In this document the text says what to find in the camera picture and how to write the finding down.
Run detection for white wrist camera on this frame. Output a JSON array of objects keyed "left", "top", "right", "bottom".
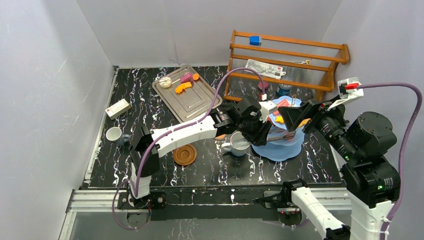
[
  {"left": 328, "top": 77, "right": 364, "bottom": 111},
  {"left": 258, "top": 93, "right": 278, "bottom": 123}
]

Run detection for orange oval pastry piece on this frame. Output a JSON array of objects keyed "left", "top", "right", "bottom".
[{"left": 175, "top": 85, "right": 185, "bottom": 95}]

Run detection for blue three-tier cake stand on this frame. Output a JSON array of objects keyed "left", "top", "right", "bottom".
[{"left": 252, "top": 110, "right": 305, "bottom": 162}]

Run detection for blue block on shelf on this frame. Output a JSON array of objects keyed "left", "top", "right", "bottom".
[{"left": 249, "top": 35, "right": 262, "bottom": 46}]

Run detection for pink layered cake slice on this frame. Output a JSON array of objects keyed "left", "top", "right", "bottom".
[{"left": 277, "top": 99, "right": 292, "bottom": 108}]

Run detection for small orange round cookie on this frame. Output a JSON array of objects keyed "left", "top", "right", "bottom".
[{"left": 192, "top": 73, "right": 200, "bottom": 81}]

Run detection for orange black round coaster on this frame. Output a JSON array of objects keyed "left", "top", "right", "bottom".
[{"left": 214, "top": 134, "right": 227, "bottom": 141}]

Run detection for steel food tongs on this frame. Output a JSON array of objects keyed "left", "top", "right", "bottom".
[{"left": 239, "top": 128, "right": 298, "bottom": 147}]

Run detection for brown chocolate chip cookie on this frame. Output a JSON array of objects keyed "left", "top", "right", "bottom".
[{"left": 297, "top": 118, "right": 311, "bottom": 128}]

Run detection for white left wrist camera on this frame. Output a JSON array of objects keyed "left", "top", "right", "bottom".
[{"left": 258, "top": 93, "right": 278, "bottom": 123}]

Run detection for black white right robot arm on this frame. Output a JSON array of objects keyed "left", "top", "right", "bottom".
[{"left": 253, "top": 100, "right": 401, "bottom": 240}]

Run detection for brown wooden round coaster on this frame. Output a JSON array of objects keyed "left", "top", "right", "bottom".
[{"left": 172, "top": 144, "right": 197, "bottom": 166}]

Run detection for orange yellow pastry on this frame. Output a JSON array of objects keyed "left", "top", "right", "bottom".
[{"left": 275, "top": 115, "right": 285, "bottom": 124}]

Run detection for maroon heart-shaped object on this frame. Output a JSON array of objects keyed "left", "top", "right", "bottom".
[{"left": 258, "top": 81, "right": 269, "bottom": 91}]

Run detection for blue lidded jar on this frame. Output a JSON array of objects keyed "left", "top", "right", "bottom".
[{"left": 277, "top": 84, "right": 292, "bottom": 97}]

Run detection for packaged ruler protractor set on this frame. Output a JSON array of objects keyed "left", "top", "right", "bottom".
[{"left": 245, "top": 59, "right": 286, "bottom": 80}]

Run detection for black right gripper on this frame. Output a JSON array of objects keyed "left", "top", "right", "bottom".
[{"left": 276, "top": 93, "right": 359, "bottom": 160}]

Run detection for small grey white cup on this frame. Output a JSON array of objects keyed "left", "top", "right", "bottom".
[{"left": 105, "top": 126, "right": 131, "bottom": 146}]

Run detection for small white cardboard box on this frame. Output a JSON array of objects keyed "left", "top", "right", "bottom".
[{"left": 105, "top": 99, "right": 131, "bottom": 120}]

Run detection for white iced round pastry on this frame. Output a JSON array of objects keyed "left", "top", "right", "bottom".
[{"left": 159, "top": 76, "right": 173, "bottom": 89}]

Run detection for magenta cake wedge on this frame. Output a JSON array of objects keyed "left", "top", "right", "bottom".
[{"left": 179, "top": 72, "right": 194, "bottom": 84}]

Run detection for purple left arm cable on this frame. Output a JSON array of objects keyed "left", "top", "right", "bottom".
[{"left": 111, "top": 67, "right": 268, "bottom": 232}]

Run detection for steel serving tray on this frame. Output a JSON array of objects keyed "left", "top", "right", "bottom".
[{"left": 152, "top": 65, "right": 216, "bottom": 123}]

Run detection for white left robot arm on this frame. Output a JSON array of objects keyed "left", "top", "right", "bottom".
[{"left": 128, "top": 96, "right": 277, "bottom": 208}]

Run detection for wooden two-tier shelf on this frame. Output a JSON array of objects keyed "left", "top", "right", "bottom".
[{"left": 223, "top": 30, "right": 350, "bottom": 102}]

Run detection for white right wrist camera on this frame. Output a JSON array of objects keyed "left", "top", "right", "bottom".
[{"left": 328, "top": 77, "right": 364, "bottom": 111}]

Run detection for pink round macaron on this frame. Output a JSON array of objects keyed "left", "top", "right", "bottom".
[{"left": 270, "top": 128, "right": 291, "bottom": 136}]

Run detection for white ceramic mug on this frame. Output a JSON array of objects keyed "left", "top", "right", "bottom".
[{"left": 220, "top": 131, "right": 251, "bottom": 157}]

